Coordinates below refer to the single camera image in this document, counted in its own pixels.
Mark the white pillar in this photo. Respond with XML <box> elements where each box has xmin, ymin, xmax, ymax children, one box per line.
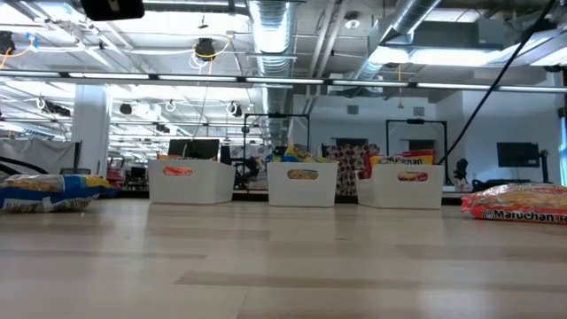
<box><xmin>72</xmin><ymin>83</ymin><xmax>113</xmax><ymax>178</ymax></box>

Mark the white plastic bin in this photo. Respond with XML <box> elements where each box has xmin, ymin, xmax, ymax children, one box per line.
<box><xmin>147</xmin><ymin>158</ymin><xmax>237</xmax><ymax>206</ymax></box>
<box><xmin>266</xmin><ymin>161</ymin><xmax>339</xmax><ymax>208</ymax></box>
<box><xmin>355</xmin><ymin>163</ymin><xmax>445</xmax><ymax>210</ymax></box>

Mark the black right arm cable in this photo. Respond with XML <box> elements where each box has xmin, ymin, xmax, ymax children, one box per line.
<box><xmin>436</xmin><ymin>0</ymin><xmax>558</xmax><ymax>166</ymax></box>

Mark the black tripod device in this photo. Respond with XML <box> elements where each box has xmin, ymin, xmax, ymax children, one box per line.
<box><xmin>452</xmin><ymin>158</ymin><xmax>471</xmax><ymax>192</ymax></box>

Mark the black wall monitor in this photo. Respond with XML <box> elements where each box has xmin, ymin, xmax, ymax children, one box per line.
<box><xmin>495</xmin><ymin>141</ymin><xmax>541</xmax><ymax>168</ymax></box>

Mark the black frame stand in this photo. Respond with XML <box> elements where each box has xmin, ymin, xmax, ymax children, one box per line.
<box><xmin>384</xmin><ymin>118</ymin><xmax>449</xmax><ymax>187</ymax></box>

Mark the round silver duct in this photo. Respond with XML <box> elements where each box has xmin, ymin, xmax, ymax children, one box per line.
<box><xmin>246</xmin><ymin>0</ymin><xmax>297</xmax><ymax>147</ymax></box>
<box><xmin>352</xmin><ymin>0</ymin><xmax>444</xmax><ymax>83</ymax></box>

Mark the orange Maruchan noodle pack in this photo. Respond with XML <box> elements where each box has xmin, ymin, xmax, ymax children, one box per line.
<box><xmin>460</xmin><ymin>183</ymin><xmax>567</xmax><ymax>226</ymax></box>

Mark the ceiling light strip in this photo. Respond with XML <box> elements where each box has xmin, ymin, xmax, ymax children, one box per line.
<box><xmin>157</xmin><ymin>74</ymin><xmax>239</xmax><ymax>83</ymax></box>
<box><xmin>67</xmin><ymin>72</ymin><xmax>151</xmax><ymax>81</ymax></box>
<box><xmin>245</xmin><ymin>76</ymin><xmax>325</xmax><ymax>85</ymax></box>
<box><xmin>415</xmin><ymin>82</ymin><xmax>567</xmax><ymax>94</ymax></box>
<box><xmin>330</xmin><ymin>79</ymin><xmax>409</xmax><ymax>88</ymax></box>
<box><xmin>0</xmin><ymin>69</ymin><xmax>62</xmax><ymax>79</ymax></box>

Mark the patterned cloth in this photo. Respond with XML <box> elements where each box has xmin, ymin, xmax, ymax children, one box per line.
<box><xmin>322</xmin><ymin>143</ymin><xmax>383</xmax><ymax>197</ymax></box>

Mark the grey rectangular duct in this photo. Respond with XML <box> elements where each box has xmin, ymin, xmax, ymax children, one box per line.
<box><xmin>411</xmin><ymin>19</ymin><xmax>506</xmax><ymax>50</ymax></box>

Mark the dark desk monitor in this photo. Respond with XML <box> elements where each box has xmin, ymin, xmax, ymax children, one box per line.
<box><xmin>167</xmin><ymin>138</ymin><xmax>221</xmax><ymax>161</ymax></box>

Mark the hanging black camera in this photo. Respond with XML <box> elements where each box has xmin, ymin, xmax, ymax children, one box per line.
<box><xmin>0</xmin><ymin>29</ymin><xmax>17</xmax><ymax>57</ymax></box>
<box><xmin>193</xmin><ymin>37</ymin><xmax>217</xmax><ymax>62</ymax></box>

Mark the grey cloth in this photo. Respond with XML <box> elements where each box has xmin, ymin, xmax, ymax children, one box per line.
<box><xmin>0</xmin><ymin>138</ymin><xmax>79</xmax><ymax>177</ymax></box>

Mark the blue Maruchan noodle pack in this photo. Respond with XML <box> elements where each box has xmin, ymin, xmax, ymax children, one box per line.
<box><xmin>0</xmin><ymin>173</ymin><xmax>113</xmax><ymax>214</ymax></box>
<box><xmin>283</xmin><ymin>142</ymin><xmax>331</xmax><ymax>164</ymax></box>
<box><xmin>268</xmin><ymin>153</ymin><xmax>320</xmax><ymax>181</ymax></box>

